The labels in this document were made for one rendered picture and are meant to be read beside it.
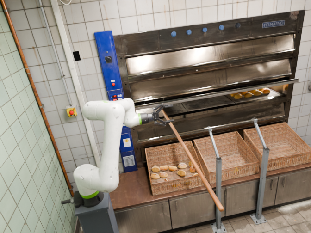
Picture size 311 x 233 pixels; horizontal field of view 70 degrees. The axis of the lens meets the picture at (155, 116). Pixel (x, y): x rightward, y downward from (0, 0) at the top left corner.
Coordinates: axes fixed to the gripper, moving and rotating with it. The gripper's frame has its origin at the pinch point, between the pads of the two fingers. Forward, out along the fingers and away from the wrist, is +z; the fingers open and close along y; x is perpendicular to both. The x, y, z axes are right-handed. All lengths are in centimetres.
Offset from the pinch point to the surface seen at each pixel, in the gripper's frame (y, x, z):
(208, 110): 31, -54, 55
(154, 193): 90, -10, -24
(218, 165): 59, 5, 39
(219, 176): 73, 5, 40
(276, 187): 111, 1, 108
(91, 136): 36, -55, -78
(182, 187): 87, -6, 5
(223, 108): 31, -54, 73
